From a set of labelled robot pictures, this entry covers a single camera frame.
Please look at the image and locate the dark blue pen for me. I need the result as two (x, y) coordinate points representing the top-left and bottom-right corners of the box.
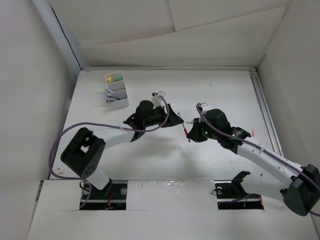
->
(107, 95), (119, 100)

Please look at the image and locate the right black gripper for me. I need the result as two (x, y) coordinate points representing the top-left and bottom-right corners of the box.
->
(187, 116), (221, 143)

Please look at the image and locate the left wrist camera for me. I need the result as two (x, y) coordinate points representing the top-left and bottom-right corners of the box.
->
(151, 91), (167, 108)

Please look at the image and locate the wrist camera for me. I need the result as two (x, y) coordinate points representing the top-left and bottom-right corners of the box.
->
(151, 91), (167, 108)
(196, 102), (211, 115)

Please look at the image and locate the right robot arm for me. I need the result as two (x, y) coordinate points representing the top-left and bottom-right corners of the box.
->
(187, 103), (320, 216)

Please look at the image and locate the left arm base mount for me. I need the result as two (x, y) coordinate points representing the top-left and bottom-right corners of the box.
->
(79, 180), (128, 211)

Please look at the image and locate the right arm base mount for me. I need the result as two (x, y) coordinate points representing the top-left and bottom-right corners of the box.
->
(211, 171), (264, 210)

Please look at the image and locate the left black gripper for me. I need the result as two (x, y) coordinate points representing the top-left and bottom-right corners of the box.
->
(143, 104), (183, 128)

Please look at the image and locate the white three-compartment organizer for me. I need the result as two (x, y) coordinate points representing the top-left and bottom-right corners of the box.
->
(104, 71), (130, 109)

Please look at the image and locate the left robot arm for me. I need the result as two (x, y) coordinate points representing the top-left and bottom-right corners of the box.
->
(60, 100), (184, 199)

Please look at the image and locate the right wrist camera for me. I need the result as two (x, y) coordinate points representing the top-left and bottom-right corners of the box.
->
(196, 102), (211, 115)

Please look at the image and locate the red pen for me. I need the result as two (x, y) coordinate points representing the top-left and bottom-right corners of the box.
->
(177, 112), (191, 143)

